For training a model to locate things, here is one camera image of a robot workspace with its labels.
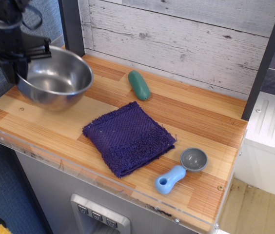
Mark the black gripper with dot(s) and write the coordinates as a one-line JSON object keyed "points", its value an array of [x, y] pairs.
{"points": [[20, 48]]}

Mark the metal bowl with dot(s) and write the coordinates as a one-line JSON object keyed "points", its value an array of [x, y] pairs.
{"points": [[56, 83]]}

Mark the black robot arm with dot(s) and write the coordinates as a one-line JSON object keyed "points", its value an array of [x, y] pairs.
{"points": [[11, 15]]}

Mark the green oval toy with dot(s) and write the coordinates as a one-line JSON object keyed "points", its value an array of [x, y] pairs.
{"points": [[139, 85]]}

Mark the purple folded towel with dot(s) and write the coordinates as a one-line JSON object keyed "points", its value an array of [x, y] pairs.
{"points": [[128, 139]]}

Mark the silver dispenser button panel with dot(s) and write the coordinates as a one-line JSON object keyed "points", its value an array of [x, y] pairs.
{"points": [[93, 218]]}

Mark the blue grey measuring scoop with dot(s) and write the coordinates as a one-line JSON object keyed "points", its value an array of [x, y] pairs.
{"points": [[191, 159]]}

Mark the white ribbed appliance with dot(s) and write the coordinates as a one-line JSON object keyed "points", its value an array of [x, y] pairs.
{"points": [[255, 164]]}

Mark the dark grey left post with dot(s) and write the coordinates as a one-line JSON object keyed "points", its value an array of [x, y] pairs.
{"points": [[71, 26]]}

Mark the dark grey post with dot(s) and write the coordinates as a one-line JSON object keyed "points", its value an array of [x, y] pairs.
{"points": [[71, 26], [262, 71]]}

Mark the dark grey right post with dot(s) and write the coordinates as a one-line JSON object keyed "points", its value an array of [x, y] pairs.
{"points": [[262, 71]]}

